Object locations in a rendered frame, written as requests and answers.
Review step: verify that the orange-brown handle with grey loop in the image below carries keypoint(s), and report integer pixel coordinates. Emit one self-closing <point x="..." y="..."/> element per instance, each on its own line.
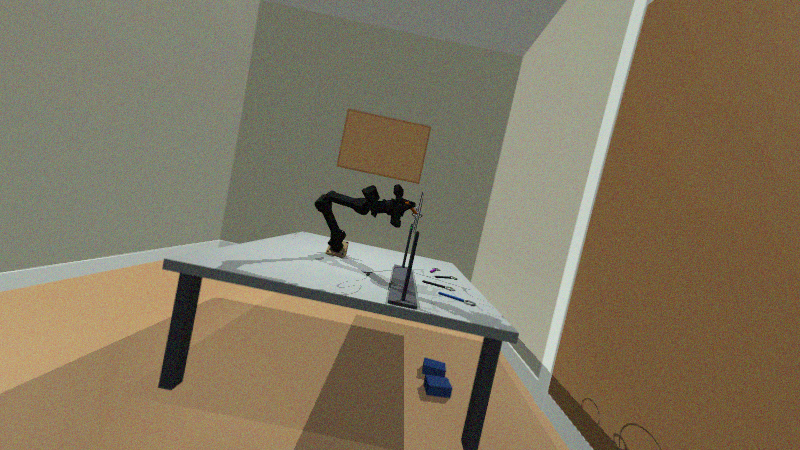
<point x="412" y="209"/>

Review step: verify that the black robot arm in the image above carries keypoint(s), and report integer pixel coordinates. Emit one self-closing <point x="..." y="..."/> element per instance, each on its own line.
<point x="360" y="205"/>

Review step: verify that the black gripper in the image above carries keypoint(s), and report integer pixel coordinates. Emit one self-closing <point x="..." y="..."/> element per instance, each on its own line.
<point x="397" y="206"/>

